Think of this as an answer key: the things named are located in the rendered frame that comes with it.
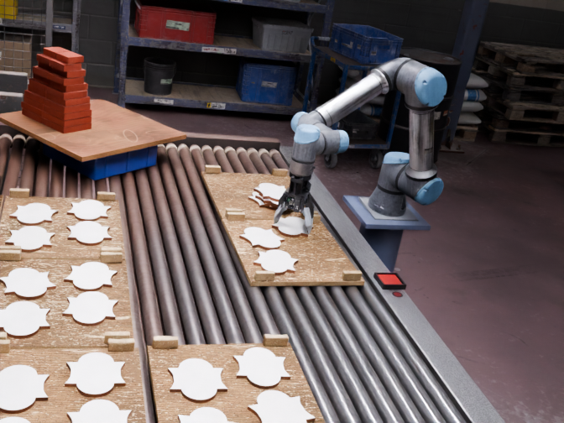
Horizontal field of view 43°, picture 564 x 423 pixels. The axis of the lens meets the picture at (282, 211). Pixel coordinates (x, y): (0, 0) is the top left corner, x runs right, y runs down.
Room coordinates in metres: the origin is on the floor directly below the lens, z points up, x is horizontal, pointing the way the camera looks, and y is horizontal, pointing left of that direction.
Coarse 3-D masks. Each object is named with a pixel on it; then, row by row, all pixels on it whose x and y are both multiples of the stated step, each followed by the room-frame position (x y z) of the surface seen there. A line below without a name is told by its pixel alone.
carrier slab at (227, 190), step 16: (208, 176) 2.53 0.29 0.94; (224, 176) 2.56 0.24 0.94; (240, 176) 2.58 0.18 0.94; (256, 176) 2.61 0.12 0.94; (272, 176) 2.64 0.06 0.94; (288, 176) 2.67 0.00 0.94; (224, 192) 2.40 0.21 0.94; (240, 192) 2.43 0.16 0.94; (224, 208) 2.26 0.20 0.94; (240, 208) 2.28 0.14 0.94; (256, 208) 2.31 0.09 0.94
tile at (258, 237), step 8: (248, 232) 2.08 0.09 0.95; (256, 232) 2.09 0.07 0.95; (264, 232) 2.10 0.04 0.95; (272, 232) 2.11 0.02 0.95; (248, 240) 2.03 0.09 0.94; (256, 240) 2.03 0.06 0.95; (264, 240) 2.04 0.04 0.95; (272, 240) 2.05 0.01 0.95; (280, 240) 2.07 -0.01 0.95; (264, 248) 2.00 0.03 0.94; (272, 248) 2.00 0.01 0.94
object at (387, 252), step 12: (348, 204) 2.67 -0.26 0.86; (360, 204) 2.67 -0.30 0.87; (408, 204) 2.76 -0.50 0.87; (360, 216) 2.55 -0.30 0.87; (420, 216) 2.65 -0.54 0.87; (360, 228) 2.64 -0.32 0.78; (372, 228) 2.49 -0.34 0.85; (384, 228) 2.51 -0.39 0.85; (396, 228) 2.52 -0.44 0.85; (408, 228) 2.54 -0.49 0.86; (420, 228) 2.56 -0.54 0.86; (372, 240) 2.58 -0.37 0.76; (384, 240) 2.57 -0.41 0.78; (396, 240) 2.59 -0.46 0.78; (384, 252) 2.57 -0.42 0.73; (396, 252) 2.61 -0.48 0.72; (384, 264) 2.58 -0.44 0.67
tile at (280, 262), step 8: (264, 256) 1.93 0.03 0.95; (272, 256) 1.94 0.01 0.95; (280, 256) 1.95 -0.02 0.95; (288, 256) 1.96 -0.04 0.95; (256, 264) 1.89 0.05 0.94; (264, 264) 1.88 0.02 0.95; (272, 264) 1.89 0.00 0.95; (280, 264) 1.90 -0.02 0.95; (288, 264) 1.91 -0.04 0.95; (280, 272) 1.85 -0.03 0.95; (288, 272) 1.88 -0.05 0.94
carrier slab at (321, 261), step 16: (224, 224) 2.14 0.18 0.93; (240, 224) 2.16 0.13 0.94; (256, 224) 2.18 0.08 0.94; (272, 224) 2.20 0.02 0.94; (320, 224) 2.26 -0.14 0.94; (240, 240) 2.04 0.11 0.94; (288, 240) 2.10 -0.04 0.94; (304, 240) 2.11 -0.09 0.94; (320, 240) 2.13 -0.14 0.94; (240, 256) 1.93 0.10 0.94; (256, 256) 1.95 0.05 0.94; (304, 256) 2.00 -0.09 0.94; (320, 256) 2.02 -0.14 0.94; (336, 256) 2.04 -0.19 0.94; (304, 272) 1.90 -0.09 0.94; (320, 272) 1.91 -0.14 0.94; (336, 272) 1.93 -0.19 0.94
